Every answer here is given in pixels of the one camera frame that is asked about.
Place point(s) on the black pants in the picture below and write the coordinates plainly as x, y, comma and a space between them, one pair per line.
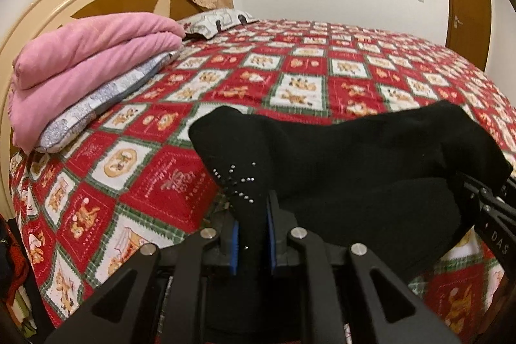
342, 166

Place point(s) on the brown wooden door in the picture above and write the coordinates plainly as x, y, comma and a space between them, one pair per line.
469, 5

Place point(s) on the dark red cloth pile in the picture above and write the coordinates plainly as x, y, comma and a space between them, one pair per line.
14, 267

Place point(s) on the pink folded blanket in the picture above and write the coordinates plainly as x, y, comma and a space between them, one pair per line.
80, 58

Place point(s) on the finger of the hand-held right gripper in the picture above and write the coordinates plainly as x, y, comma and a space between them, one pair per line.
494, 223

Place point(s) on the grey patterned pillow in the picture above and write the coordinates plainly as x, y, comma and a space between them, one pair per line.
100, 98

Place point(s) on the red checked printed blanket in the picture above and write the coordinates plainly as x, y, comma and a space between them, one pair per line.
161, 174

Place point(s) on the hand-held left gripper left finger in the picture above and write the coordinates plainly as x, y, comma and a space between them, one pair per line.
234, 247

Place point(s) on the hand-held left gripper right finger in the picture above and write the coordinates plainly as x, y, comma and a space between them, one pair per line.
271, 243

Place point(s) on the white printed pillow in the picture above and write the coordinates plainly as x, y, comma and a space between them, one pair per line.
209, 21

